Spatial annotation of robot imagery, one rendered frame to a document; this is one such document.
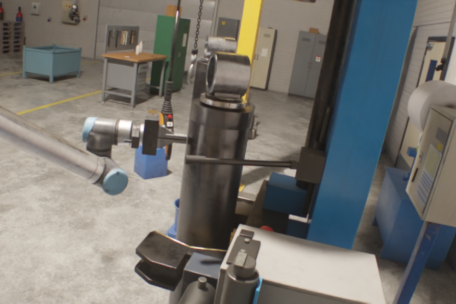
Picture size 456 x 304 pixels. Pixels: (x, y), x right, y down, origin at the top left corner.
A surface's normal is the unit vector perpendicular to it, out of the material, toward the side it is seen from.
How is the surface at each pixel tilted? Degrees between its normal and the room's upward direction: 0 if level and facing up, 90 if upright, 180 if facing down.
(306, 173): 90
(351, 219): 90
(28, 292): 0
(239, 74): 82
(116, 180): 92
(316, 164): 90
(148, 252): 0
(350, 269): 0
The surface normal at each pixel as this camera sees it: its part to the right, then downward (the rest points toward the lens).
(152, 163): 0.65, 0.33
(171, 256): 0.15, -0.94
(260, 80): -0.23, 0.26
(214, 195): 0.13, 0.33
